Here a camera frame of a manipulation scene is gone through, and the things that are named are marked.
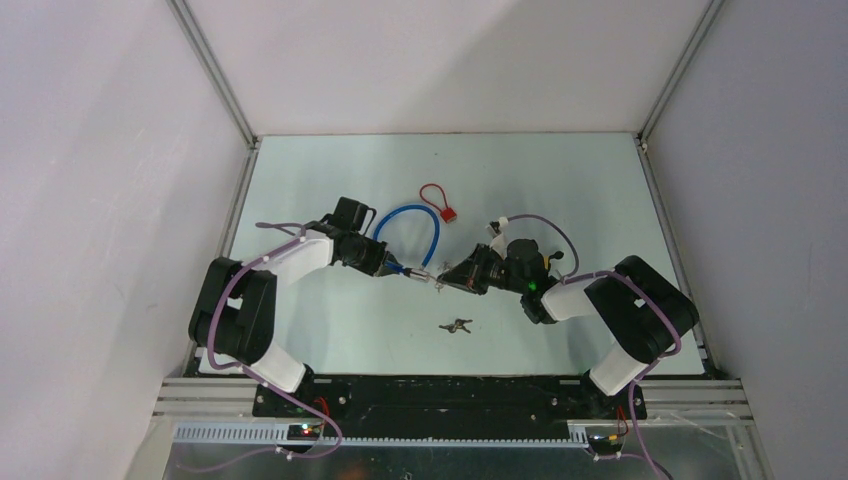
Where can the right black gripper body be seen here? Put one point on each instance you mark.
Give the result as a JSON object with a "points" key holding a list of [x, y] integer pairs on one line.
{"points": [[490, 271]]}

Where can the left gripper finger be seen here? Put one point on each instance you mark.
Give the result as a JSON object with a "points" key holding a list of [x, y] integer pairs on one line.
{"points": [[388, 269], [389, 261]]}

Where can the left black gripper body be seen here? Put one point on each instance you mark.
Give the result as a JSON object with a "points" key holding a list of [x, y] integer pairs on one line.
{"points": [[365, 255]]}

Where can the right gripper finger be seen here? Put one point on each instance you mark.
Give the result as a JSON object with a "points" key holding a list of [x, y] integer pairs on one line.
{"points": [[461, 284], [465, 270]]}

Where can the blue cable lock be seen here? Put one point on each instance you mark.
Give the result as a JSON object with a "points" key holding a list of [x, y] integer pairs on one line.
{"points": [[419, 274]]}

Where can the silver key bunch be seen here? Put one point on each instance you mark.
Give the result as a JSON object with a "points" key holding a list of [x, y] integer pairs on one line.
{"points": [[437, 272], [458, 325]]}

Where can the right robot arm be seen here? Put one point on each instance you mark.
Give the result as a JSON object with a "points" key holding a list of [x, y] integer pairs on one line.
{"points": [[646, 315]]}

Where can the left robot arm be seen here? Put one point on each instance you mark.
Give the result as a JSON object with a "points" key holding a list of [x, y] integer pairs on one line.
{"points": [[235, 315]]}

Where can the silver key bunch front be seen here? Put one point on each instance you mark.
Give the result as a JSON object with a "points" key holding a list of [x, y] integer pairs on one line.
{"points": [[458, 325]]}

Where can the left circuit board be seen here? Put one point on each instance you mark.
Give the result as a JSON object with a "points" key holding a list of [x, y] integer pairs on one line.
{"points": [[304, 432]]}

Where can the circuit board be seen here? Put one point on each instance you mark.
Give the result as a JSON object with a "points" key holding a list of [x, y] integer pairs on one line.
{"points": [[304, 432], [612, 442]]}

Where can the right circuit board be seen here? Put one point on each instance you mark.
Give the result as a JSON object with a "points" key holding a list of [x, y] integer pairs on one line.
{"points": [[612, 442]]}

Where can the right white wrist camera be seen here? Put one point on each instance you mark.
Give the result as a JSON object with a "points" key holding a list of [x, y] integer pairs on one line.
{"points": [[499, 241]]}

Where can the red cable padlock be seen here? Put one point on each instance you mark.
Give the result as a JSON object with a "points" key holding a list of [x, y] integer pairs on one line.
{"points": [[435, 196]]}

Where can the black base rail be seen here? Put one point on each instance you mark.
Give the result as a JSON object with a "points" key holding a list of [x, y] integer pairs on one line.
{"points": [[464, 408]]}

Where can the left aluminium frame post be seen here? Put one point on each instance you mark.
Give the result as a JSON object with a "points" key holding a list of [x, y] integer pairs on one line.
{"points": [[204, 52]]}

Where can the aluminium frame post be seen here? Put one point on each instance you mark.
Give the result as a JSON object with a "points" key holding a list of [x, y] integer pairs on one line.
{"points": [[682, 64], [204, 52]]}

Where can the right aluminium frame post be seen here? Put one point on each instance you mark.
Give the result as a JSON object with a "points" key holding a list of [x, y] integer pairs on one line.
{"points": [[682, 64]]}

